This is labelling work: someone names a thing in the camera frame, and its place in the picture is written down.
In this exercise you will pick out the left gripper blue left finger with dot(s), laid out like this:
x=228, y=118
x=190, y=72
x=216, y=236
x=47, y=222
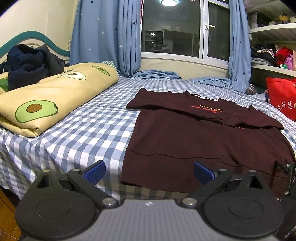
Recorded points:
x=95, y=172

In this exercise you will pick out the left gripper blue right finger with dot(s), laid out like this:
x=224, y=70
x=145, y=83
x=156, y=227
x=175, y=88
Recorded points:
x=203, y=174

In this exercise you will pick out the dark maroon t-shirt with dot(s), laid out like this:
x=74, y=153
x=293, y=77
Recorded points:
x=174, y=130

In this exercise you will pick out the dark navy clothes pile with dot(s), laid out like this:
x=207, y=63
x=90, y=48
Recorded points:
x=26, y=65

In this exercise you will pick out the clothes pile on shelf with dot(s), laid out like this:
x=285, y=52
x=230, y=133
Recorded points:
x=273, y=54

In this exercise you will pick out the blue white checked bedsheet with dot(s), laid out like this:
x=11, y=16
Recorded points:
x=101, y=130

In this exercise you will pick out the yellow avocado print quilt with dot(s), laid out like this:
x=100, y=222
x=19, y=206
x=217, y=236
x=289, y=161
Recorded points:
x=29, y=111

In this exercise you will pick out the red fabric tote bag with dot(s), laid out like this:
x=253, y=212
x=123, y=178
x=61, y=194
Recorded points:
x=282, y=94

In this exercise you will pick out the green checked pillow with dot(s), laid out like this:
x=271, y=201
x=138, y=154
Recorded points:
x=109, y=63

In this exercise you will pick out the right blue star curtain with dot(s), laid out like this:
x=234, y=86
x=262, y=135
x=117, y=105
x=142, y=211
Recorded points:
x=240, y=51

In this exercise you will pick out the blue star curtain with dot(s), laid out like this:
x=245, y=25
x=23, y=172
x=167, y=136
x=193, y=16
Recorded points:
x=240, y=51
x=106, y=30

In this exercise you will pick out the pink handbag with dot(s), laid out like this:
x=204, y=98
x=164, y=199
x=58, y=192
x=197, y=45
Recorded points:
x=289, y=62

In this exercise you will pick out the left blue star curtain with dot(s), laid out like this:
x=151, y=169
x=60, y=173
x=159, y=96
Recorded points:
x=106, y=30

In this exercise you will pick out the teal white headboard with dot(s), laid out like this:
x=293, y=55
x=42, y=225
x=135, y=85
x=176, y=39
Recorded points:
x=34, y=40

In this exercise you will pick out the white framed window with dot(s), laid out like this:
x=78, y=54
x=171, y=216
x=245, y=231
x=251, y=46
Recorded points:
x=198, y=29

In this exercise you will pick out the white wall shelf unit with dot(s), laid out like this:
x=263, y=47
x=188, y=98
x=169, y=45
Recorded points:
x=272, y=40

